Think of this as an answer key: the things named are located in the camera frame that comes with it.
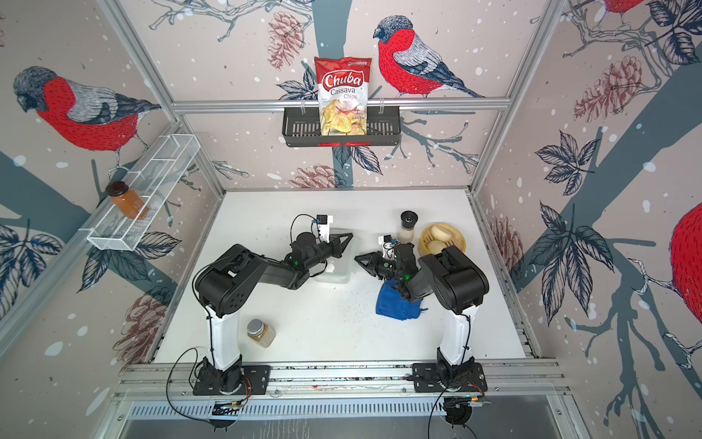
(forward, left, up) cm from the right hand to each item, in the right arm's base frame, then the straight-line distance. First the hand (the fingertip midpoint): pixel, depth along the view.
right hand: (354, 259), depth 91 cm
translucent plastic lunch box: (-4, +6, -1) cm, 7 cm away
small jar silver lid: (-26, +24, +2) cm, 35 cm away
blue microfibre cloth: (-13, -13, -4) cm, 19 cm away
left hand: (+6, -1, +4) cm, 8 cm away
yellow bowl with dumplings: (+11, -29, -1) cm, 31 cm away
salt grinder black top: (+15, -19, +4) cm, 24 cm away
